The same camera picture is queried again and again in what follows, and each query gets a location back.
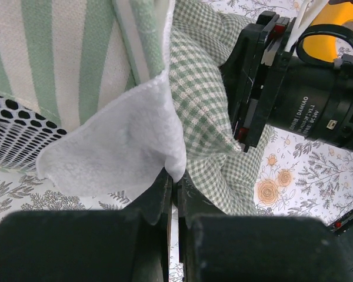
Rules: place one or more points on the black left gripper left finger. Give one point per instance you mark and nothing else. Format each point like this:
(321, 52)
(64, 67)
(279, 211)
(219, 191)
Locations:
(131, 244)

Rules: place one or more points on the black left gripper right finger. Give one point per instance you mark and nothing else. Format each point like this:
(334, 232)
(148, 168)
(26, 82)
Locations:
(214, 246)

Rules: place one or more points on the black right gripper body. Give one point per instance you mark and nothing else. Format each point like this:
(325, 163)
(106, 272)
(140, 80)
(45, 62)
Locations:
(266, 84)

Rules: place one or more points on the green checkered pet cushion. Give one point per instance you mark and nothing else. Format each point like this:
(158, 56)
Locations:
(202, 40)

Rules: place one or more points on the green striped pet tent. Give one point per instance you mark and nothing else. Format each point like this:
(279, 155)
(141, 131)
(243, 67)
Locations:
(85, 99)

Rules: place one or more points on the yellow double pet bowl holder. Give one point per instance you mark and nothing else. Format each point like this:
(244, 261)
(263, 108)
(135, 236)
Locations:
(339, 14)

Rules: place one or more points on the floral table mat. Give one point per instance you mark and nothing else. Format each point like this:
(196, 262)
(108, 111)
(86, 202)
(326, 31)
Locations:
(297, 177)

